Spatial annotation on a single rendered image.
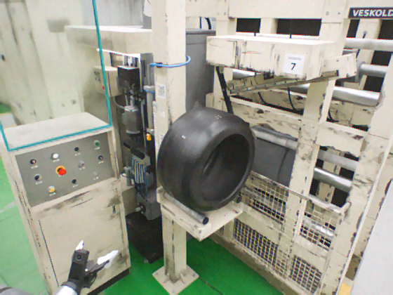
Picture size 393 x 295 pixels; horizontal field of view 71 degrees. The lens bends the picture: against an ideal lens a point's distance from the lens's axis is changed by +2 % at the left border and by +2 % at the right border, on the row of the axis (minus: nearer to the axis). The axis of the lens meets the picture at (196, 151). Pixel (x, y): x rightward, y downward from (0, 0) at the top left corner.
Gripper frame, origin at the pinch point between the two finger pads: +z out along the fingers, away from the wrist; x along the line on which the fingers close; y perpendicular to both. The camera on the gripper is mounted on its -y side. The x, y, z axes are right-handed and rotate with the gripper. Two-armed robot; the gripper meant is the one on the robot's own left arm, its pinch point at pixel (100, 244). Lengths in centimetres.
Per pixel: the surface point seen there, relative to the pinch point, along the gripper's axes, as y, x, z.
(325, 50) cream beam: -79, 71, 64
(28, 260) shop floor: 122, -104, 63
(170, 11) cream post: -84, -2, 70
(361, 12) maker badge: -96, 83, 77
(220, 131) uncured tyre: -38, 34, 47
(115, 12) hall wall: -22, -512, 1007
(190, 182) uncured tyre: -15.8, 26.6, 33.2
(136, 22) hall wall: 3, -464, 1097
